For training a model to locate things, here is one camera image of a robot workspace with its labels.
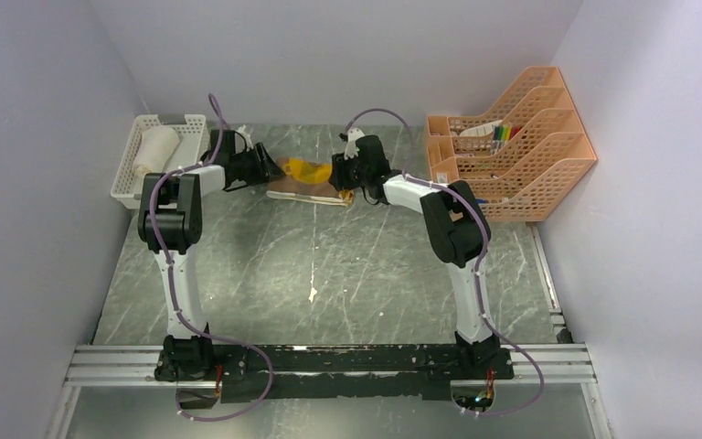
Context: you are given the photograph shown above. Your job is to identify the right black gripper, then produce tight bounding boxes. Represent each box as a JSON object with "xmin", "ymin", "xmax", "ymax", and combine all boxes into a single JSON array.
[{"xmin": 329, "ymin": 149, "xmax": 371, "ymax": 192}]

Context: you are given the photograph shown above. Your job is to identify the orange file organizer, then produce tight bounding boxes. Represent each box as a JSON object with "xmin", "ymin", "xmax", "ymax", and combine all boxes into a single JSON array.
[{"xmin": 424, "ymin": 66, "xmax": 598, "ymax": 222}]

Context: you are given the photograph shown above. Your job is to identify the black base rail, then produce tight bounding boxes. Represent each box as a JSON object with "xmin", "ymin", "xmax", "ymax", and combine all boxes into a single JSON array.
[{"xmin": 153, "ymin": 343, "xmax": 515, "ymax": 403}]

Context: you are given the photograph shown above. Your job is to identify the white label card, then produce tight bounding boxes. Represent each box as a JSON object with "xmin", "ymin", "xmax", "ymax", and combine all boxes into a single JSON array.
[{"xmin": 459, "ymin": 120, "xmax": 502, "ymax": 137}]

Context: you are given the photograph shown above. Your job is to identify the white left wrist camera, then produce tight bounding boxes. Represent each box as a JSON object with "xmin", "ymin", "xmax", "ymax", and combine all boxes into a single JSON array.
[{"xmin": 236, "ymin": 124, "xmax": 255, "ymax": 150}]

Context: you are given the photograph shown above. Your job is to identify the white plastic basket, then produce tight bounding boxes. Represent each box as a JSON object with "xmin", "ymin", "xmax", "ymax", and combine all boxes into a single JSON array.
[{"xmin": 110, "ymin": 114, "xmax": 209, "ymax": 209}]

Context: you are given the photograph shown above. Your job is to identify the brown yellow towel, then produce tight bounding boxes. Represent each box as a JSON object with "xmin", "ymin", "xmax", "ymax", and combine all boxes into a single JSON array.
[{"xmin": 266, "ymin": 157, "xmax": 355, "ymax": 207}]

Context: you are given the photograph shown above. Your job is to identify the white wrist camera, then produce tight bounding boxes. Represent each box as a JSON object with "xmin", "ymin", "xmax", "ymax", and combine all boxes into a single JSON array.
[
  {"xmin": 236, "ymin": 124, "xmax": 255, "ymax": 150},
  {"xmin": 343, "ymin": 127, "xmax": 366, "ymax": 160}
]

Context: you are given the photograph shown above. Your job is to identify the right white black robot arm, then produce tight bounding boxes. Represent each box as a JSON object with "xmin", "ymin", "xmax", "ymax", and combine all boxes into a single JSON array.
[{"xmin": 329, "ymin": 128, "xmax": 501, "ymax": 379}]

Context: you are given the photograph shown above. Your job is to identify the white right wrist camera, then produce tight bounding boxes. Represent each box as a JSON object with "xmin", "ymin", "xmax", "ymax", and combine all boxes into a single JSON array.
[{"xmin": 343, "ymin": 127, "xmax": 366, "ymax": 160}]

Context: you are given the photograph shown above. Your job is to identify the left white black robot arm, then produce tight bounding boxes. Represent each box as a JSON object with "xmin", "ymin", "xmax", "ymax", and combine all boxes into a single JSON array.
[{"xmin": 137, "ymin": 129, "xmax": 284, "ymax": 382}]

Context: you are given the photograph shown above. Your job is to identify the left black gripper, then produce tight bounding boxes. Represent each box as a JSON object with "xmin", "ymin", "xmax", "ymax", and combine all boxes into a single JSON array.
[{"xmin": 232, "ymin": 144, "xmax": 288, "ymax": 188}]

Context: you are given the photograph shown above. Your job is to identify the coloured marker pens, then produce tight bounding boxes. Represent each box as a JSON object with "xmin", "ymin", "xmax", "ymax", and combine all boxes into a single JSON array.
[{"xmin": 490, "ymin": 123, "xmax": 523, "ymax": 154}]

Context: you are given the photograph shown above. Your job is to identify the cream white towel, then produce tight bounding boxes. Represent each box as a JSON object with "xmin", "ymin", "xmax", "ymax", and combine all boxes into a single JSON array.
[{"xmin": 132, "ymin": 125, "xmax": 180, "ymax": 177}]

